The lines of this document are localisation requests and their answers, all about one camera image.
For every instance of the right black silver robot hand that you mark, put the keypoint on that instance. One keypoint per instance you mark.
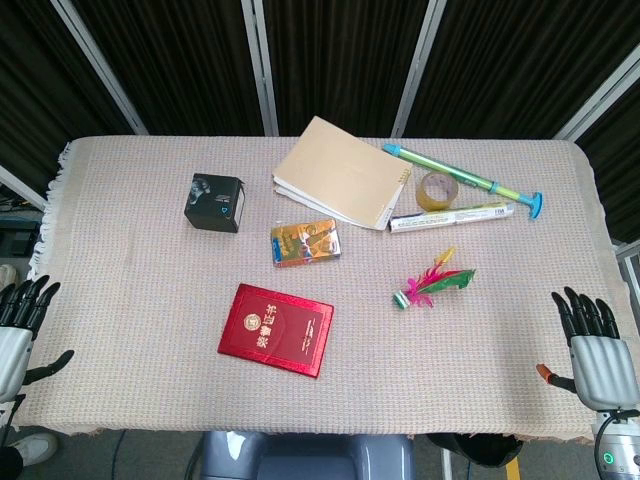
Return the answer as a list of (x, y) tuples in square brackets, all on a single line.
[(602, 365)]

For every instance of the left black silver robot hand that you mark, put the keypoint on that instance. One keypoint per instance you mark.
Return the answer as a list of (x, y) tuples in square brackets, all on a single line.
[(12, 345)]

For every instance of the colourful feather shuttlecock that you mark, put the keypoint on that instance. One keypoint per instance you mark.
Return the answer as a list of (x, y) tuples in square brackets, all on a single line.
[(445, 280)]

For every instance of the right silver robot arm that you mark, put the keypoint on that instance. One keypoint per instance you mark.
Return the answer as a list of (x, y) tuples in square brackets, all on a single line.
[(620, 445)]

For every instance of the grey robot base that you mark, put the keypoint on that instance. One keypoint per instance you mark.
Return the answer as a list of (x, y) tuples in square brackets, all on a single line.
[(300, 457)]

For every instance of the beige shoe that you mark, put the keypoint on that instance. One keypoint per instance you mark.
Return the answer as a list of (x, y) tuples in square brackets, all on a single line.
[(6, 275)]

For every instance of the grey metal rack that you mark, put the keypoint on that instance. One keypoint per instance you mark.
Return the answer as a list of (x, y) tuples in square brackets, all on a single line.
[(627, 265)]

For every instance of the white shoe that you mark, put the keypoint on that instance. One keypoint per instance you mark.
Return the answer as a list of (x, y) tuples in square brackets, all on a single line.
[(35, 447)]

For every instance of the black equipment box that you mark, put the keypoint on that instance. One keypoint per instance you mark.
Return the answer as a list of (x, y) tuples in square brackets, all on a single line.
[(17, 240)]

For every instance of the beige woven tablecloth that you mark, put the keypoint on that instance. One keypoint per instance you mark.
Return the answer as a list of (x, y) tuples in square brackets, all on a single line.
[(150, 300)]

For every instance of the white long carton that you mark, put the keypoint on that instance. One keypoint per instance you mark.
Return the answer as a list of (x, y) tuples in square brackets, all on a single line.
[(450, 217)]

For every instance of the clear brown tape roll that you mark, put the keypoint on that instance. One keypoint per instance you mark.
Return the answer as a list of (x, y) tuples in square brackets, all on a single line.
[(425, 197)]

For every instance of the black cube box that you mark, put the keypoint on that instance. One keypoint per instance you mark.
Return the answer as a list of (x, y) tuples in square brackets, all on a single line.
[(212, 202)]

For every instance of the green blue pump tube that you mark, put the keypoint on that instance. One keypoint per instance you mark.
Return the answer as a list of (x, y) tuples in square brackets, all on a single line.
[(450, 170)]

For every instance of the red certificate book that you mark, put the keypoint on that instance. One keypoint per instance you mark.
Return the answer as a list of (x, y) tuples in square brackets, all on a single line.
[(275, 330)]

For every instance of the gold foil card pack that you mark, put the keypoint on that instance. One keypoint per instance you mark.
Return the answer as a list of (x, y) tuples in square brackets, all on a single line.
[(306, 242)]

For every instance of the beige spiral notebook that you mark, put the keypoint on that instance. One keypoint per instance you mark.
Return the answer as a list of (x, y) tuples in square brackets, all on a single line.
[(340, 170)]

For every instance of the grey partition frame post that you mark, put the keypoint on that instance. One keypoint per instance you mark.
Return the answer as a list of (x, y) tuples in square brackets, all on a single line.
[(417, 70), (20, 187), (260, 65), (600, 95), (100, 65)]

